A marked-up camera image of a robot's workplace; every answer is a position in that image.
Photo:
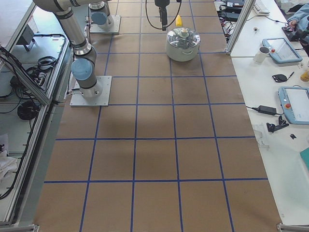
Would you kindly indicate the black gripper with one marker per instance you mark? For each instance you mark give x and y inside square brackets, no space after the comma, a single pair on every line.
[161,3]

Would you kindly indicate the yellow corn cob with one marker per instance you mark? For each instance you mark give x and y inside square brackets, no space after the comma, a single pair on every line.
[178,21]

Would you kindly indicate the glass pot lid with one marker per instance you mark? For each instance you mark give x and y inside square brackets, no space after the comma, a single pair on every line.
[184,36]

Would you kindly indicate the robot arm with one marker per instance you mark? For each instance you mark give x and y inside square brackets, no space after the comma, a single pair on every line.
[83,68]
[100,14]

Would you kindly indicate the pale green cooking pot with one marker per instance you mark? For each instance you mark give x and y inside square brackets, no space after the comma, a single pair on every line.
[182,49]

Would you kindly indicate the white keyboard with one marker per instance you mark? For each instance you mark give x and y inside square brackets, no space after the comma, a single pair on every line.
[260,9]

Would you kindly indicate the white mug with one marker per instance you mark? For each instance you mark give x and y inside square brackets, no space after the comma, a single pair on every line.
[261,54]

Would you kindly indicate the far blue teach pendant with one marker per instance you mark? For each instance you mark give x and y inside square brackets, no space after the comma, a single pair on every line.
[281,50]

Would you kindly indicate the blue teach pendant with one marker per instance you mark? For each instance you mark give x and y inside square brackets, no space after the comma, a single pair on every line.
[281,50]
[295,104]

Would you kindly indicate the person in blue sleeve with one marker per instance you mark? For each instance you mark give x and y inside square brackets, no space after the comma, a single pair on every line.
[300,19]

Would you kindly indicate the black power adapter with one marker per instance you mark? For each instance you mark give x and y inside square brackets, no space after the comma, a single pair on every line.
[267,110]

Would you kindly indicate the grey box on shelf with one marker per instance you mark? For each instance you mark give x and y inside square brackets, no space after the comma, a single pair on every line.
[27,38]

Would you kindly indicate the clear plastic holder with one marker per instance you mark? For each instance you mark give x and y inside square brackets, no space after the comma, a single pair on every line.
[261,136]

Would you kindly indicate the near blue teach pendant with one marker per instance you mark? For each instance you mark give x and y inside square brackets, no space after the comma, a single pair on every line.
[295,104]

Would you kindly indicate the teal folder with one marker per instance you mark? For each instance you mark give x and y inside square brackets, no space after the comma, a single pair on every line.
[305,157]

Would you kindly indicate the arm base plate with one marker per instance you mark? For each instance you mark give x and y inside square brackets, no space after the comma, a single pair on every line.
[98,95]
[106,25]

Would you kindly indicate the aluminium frame post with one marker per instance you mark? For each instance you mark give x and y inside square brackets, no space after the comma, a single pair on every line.
[248,5]

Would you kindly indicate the black bracket part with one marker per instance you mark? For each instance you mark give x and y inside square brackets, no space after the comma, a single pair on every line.
[281,124]

